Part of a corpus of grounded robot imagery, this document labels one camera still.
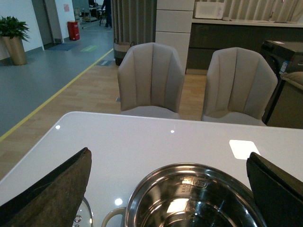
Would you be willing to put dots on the person standing in background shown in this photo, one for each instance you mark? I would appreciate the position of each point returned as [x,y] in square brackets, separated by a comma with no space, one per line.
[107,6]

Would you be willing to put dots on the steel electric cooking pot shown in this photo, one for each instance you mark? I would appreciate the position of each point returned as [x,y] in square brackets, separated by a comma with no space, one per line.
[189,195]

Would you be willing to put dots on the gold plant pot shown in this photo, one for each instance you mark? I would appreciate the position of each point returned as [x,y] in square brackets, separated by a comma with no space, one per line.
[15,49]

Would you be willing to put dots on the green potted plant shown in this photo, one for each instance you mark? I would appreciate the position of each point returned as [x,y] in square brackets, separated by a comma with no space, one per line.
[11,27]

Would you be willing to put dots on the black washing machine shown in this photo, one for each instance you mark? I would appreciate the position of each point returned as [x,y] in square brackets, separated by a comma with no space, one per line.
[282,56]

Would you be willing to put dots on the red fire extinguisher box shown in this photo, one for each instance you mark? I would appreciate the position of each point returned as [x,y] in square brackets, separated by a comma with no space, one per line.
[73,30]

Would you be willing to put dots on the dark kitchen counter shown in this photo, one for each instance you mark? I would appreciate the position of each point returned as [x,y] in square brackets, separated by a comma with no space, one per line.
[206,38]

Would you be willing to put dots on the glass pot lid with knob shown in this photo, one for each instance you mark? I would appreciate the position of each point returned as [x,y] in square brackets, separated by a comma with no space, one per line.
[84,216]

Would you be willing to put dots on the beige cushion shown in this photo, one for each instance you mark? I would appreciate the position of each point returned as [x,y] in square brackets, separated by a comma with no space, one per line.
[294,78]

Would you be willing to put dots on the woven laundry basket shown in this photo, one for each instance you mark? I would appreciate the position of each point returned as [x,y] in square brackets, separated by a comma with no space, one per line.
[120,50]

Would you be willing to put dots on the white microwave oven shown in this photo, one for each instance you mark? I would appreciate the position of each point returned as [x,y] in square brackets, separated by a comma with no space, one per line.
[208,10]

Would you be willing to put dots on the beige upholstered chair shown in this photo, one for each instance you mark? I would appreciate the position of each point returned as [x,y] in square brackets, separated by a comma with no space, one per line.
[150,80]
[239,85]

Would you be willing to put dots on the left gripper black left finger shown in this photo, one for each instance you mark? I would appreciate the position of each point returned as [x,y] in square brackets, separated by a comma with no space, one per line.
[54,200]

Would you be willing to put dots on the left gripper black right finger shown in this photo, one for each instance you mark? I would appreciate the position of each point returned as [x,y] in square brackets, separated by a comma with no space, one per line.
[278,195]

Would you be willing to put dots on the left beige upholstered chair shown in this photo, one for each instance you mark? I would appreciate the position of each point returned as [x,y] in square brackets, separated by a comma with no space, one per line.
[150,80]

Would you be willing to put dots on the right beige upholstered chair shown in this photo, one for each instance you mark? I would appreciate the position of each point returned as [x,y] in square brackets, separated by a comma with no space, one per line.
[239,85]

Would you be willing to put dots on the white pillar cabinet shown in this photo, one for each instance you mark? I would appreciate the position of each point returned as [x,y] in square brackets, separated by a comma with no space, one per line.
[173,25]

